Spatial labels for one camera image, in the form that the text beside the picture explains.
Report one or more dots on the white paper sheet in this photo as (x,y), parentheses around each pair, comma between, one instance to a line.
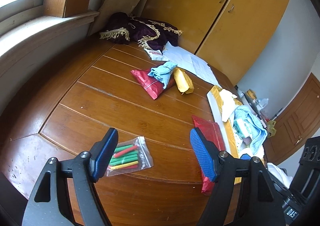
(190,62)

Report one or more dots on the clear plastic bottle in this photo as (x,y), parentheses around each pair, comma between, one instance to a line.
(263,103)

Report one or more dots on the yellow padded envelope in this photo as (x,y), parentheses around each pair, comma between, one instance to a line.
(183,81)

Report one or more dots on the brown wooden door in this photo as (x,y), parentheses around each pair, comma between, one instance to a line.
(298,122)

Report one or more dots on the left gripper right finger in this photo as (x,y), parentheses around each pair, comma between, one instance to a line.
(207,154)

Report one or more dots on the small blue cloth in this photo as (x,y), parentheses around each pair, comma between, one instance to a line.
(162,73)

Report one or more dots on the blue cartoon wipes pack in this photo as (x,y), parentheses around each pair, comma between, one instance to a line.
(241,128)

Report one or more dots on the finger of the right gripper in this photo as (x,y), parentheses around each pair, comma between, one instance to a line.
(245,157)

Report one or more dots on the white rice cooker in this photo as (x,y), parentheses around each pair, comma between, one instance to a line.
(253,102)

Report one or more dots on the yellow plastic bag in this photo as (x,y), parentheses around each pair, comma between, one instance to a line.
(271,130)

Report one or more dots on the red foil pouch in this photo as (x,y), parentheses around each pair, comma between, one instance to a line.
(153,87)
(212,133)

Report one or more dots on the yellow wooden wardrobe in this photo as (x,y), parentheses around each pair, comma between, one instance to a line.
(228,34)

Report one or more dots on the small white red packet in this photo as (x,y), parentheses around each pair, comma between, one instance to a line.
(156,55)

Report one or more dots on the blue towel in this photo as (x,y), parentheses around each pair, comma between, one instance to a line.
(254,126)

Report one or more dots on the bag of coloured sticks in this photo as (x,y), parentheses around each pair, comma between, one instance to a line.
(130,156)

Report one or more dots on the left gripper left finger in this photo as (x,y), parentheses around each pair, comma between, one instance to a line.
(101,154)

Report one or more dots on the dark purple fringed cloth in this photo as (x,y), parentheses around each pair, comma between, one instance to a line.
(149,34)

